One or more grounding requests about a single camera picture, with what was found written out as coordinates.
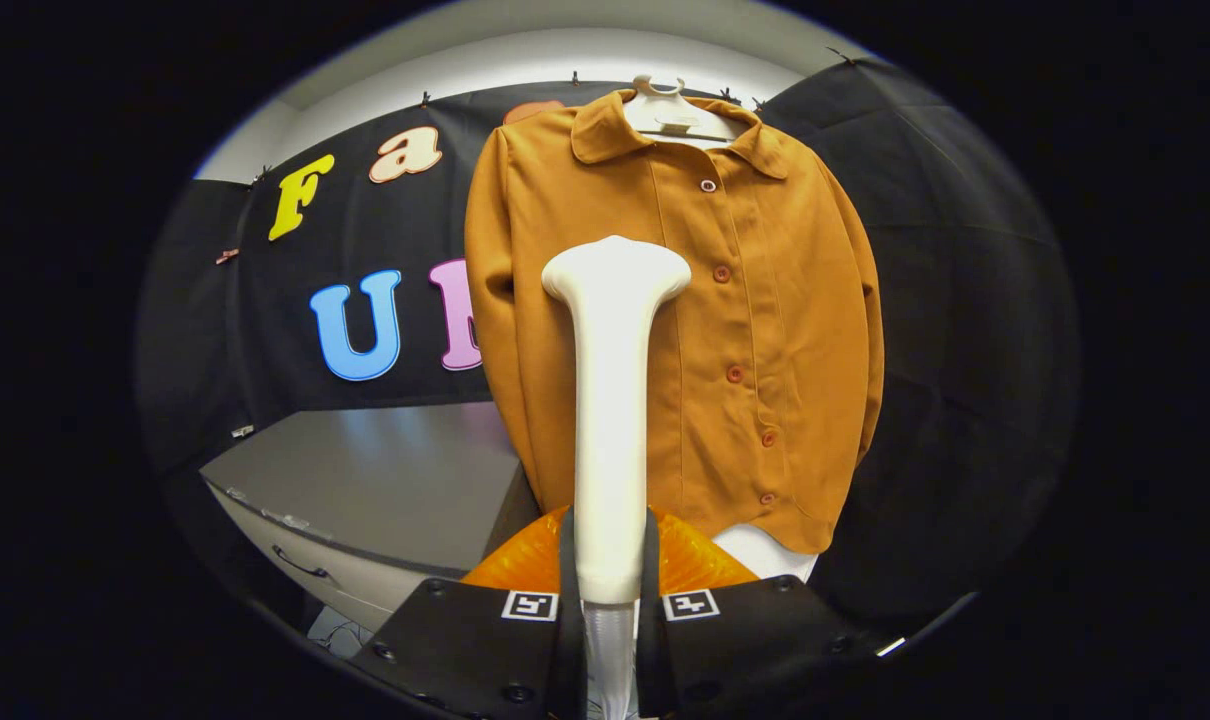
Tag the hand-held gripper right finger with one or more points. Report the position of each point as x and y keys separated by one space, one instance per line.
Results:
x=745 y=640

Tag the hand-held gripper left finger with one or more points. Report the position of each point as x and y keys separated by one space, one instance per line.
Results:
x=465 y=640

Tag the orange button-up shirt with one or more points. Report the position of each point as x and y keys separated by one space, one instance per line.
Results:
x=765 y=300

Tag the grey drawer cabinet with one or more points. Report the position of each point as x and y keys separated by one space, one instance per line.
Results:
x=385 y=480

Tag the small pink clip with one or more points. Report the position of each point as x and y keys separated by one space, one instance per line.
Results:
x=227 y=256

